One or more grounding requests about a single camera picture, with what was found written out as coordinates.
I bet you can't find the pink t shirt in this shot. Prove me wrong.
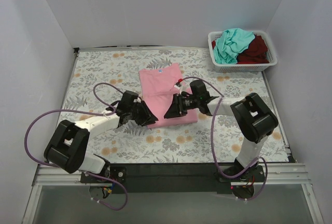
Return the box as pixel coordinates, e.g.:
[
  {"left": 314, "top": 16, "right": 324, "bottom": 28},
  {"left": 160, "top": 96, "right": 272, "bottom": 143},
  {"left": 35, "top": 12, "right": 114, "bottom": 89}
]
[{"left": 139, "top": 63, "right": 198, "bottom": 129}]

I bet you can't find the teal t shirt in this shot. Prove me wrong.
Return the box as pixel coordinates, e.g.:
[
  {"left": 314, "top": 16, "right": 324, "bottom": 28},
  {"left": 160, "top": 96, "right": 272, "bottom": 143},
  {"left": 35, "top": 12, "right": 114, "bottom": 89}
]
[{"left": 213, "top": 28, "right": 255, "bottom": 64}]

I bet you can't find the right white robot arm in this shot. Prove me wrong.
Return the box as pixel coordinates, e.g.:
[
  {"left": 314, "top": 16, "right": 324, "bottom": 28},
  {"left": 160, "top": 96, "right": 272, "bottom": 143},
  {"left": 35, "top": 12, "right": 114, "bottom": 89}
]
[{"left": 164, "top": 77, "right": 279, "bottom": 181}]

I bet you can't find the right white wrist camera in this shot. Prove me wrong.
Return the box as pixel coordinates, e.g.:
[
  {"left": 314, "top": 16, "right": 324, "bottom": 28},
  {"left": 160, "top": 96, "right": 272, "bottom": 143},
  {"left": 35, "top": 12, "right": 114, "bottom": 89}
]
[{"left": 174, "top": 79, "right": 183, "bottom": 93}]

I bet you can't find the dark red t shirt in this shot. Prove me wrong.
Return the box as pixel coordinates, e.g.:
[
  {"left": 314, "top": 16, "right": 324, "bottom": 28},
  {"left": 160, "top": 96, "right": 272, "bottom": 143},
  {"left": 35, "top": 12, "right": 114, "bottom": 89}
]
[{"left": 212, "top": 35, "right": 269, "bottom": 64}]

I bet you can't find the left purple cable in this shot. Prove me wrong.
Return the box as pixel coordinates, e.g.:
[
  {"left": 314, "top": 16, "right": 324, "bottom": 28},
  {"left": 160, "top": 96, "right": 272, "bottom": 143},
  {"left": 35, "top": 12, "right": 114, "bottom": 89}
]
[{"left": 24, "top": 82, "right": 129, "bottom": 211}]

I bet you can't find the floral table mat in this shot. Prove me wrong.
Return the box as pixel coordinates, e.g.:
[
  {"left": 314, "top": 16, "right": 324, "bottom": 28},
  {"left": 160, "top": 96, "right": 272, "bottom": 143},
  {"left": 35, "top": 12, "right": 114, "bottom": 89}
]
[{"left": 49, "top": 49, "right": 290, "bottom": 164}]

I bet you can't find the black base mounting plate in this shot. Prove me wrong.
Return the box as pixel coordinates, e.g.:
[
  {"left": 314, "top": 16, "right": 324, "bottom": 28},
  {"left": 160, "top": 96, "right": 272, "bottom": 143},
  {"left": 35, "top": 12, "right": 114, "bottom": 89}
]
[{"left": 80, "top": 163, "right": 267, "bottom": 200}]

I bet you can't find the white plastic basket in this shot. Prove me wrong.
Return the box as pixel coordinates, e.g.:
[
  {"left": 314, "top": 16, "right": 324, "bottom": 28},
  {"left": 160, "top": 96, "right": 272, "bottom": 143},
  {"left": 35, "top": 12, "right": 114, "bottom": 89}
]
[{"left": 207, "top": 30, "right": 278, "bottom": 72}]

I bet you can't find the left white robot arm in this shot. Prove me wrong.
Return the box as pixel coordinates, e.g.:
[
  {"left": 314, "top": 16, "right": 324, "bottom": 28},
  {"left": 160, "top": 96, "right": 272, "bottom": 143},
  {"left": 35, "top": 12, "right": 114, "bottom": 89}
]
[{"left": 44, "top": 91, "right": 158, "bottom": 183}]

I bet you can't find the aluminium frame rail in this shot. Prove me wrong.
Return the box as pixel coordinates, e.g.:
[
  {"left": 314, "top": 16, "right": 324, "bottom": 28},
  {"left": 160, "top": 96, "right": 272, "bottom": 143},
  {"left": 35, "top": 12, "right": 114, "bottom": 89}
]
[{"left": 22, "top": 163, "right": 84, "bottom": 224}]

